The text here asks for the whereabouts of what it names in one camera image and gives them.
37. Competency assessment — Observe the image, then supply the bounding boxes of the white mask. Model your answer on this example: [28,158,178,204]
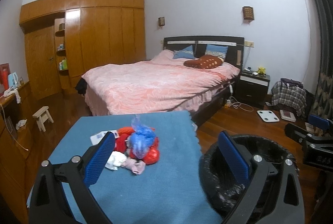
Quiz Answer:
[105,151,127,171]

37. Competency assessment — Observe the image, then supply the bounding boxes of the white blue cardboard box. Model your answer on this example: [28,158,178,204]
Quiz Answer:
[90,130,120,146]

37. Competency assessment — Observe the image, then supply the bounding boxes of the red plastic bag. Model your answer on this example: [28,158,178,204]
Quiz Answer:
[142,137,160,165]

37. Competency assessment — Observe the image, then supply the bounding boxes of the orange foam net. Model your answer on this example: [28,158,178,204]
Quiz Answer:
[117,126,135,136]

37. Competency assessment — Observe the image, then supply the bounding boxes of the blue plastic bag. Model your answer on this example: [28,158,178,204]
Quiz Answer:
[130,115,156,159]

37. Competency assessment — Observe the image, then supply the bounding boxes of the red cloth glove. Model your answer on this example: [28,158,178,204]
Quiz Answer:
[114,134,130,153]

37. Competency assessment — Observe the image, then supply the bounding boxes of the black lined trash bin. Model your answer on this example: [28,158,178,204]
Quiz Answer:
[199,134,299,223]

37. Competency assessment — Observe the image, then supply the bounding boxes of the white bathroom scale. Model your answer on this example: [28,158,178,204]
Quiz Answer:
[257,110,279,122]

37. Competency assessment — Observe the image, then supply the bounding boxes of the plaid cloth covered chair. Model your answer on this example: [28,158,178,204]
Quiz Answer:
[271,78,307,116]

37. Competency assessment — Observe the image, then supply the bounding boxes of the black white nightstand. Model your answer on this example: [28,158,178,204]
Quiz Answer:
[236,70,270,108]

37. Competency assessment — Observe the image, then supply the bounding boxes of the yellow plush toy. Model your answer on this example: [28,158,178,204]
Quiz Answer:
[257,67,266,76]

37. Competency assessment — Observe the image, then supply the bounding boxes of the white paper on shelf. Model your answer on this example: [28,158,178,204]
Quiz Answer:
[15,119,27,130]

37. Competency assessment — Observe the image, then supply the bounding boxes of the blue table cloth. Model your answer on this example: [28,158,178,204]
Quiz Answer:
[48,111,222,223]

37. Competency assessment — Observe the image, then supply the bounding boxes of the small white stool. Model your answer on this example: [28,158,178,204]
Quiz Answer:
[33,106,54,132]

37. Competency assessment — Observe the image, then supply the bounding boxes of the wooden side desk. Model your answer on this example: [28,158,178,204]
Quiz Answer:
[1,95,28,223]

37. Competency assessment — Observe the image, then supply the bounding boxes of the right blue pillow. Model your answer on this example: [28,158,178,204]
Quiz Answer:
[205,44,229,59]

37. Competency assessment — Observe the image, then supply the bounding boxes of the blue pillow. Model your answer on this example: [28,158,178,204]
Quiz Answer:
[173,45,195,59]
[205,44,229,59]

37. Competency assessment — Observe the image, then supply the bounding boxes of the brown dotted pillow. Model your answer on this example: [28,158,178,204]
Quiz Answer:
[183,55,224,70]

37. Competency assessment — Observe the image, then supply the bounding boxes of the white rag on desk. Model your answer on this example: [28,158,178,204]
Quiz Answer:
[3,88,22,105]

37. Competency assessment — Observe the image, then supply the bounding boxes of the black clothes at bed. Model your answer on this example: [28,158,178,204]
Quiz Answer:
[75,78,87,96]

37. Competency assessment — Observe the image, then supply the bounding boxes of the pink bed duvet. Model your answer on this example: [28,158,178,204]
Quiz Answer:
[82,50,240,116]

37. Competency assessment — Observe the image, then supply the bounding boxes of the light blue kettle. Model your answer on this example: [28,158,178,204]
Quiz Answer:
[8,72,19,89]

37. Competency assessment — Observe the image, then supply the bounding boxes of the left blue pillow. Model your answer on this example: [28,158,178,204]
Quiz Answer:
[173,45,195,59]

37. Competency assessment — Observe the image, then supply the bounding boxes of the green bottles on shelf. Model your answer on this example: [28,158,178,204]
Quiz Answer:
[59,58,68,71]

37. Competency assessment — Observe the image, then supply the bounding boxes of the red picture box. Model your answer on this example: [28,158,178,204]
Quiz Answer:
[0,63,11,90]

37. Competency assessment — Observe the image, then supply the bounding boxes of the dark patterned curtain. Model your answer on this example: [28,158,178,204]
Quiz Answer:
[312,0,332,120]

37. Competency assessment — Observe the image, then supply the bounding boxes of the wooden wardrobe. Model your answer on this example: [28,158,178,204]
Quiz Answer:
[19,0,146,99]

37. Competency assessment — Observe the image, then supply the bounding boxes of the white cable on floor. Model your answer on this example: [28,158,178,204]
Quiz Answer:
[225,84,255,112]

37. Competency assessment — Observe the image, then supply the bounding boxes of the black bed frame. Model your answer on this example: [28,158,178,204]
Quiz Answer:
[163,36,244,126]

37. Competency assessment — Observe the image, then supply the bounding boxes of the wall power outlet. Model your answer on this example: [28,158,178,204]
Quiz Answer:
[244,41,254,47]

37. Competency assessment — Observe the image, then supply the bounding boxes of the right wall lamp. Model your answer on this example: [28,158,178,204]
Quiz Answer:
[242,6,255,22]

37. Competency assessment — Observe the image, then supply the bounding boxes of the wall lamp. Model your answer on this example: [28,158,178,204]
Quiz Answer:
[158,16,165,27]
[242,6,255,22]

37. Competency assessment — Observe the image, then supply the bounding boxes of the left wall lamp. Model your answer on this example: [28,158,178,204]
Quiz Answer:
[158,16,165,27]

